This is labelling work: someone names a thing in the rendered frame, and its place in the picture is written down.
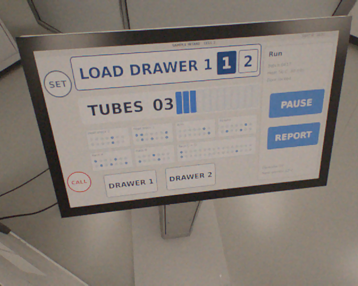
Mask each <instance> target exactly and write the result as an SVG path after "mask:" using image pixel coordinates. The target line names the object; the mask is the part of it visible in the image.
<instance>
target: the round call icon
mask: <svg viewBox="0 0 358 286"><path fill-rule="evenodd" d="M64 177H65V179H66V185H67V188H68V192H69V195H72V194H78V193H83V192H93V191H94V188H93V182H92V178H91V173H90V169H88V170H82V171H71V172H65V173H64Z"/></svg>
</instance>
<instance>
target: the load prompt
mask: <svg viewBox="0 0 358 286"><path fill-rule="evenodd" d="M261 53H262V43H255V44H239V45H230V46H221V47H204V48H186V49H170V50H160V51H144V52H127V53H109V54H93V55H83V56H69V60H70V65H71V69H72V75H73V82H74V87H75V91H86V90H101V89H115V88H124V87H138V86H152V85H167V84H174V83H189V82H203V81H218V80H225V79H233V78H247V77H261Z"/></svg>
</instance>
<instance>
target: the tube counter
mask: <svg viewBox="0 0 358 286"><path fill-rule="evenodd" d="M259 92H260V83H249V84H242V85H228V86H213V87H199V88H192V89H184V90H170V91H157V92H150V93H151V105H152V117H153V119H154V118H162V117H174V116H186V115H194V114H199V113H212V112H225V111H237V110H250V109H257V108H259Z"/></svg>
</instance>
